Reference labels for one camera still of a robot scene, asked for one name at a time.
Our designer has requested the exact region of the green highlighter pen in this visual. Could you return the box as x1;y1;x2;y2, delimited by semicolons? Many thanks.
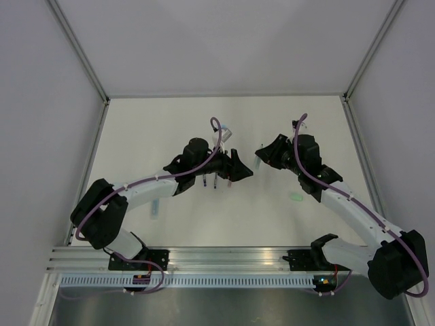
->
254;144;263;170

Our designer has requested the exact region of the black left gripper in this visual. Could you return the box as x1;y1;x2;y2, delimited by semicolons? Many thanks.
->
194;144;253;183

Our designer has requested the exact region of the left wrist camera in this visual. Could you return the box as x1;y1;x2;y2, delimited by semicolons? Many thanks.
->
211;126;232;153

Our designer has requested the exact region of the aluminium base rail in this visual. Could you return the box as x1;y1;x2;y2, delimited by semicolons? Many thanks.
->
46;246;334;274

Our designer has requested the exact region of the blue highlighter pen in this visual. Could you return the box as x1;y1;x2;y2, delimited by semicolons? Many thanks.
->
151;199;160;219

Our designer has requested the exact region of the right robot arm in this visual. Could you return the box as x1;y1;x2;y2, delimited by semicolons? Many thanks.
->
256;134;429;300

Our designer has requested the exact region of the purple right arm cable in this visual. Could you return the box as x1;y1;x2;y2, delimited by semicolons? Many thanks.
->
294;113;430;298

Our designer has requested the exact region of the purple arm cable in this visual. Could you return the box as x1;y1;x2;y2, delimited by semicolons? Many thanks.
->
294;113;430;298
75;117;224;241

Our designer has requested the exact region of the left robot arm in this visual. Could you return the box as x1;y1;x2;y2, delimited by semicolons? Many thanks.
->
70;138;254;270

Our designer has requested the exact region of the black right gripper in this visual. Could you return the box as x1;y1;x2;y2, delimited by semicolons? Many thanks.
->
256;134;304;177

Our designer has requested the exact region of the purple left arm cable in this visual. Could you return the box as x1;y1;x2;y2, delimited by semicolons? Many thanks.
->
75;117;224;241

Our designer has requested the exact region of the white slotted cable duct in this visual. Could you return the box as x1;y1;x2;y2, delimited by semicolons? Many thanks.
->
60;273;315;289

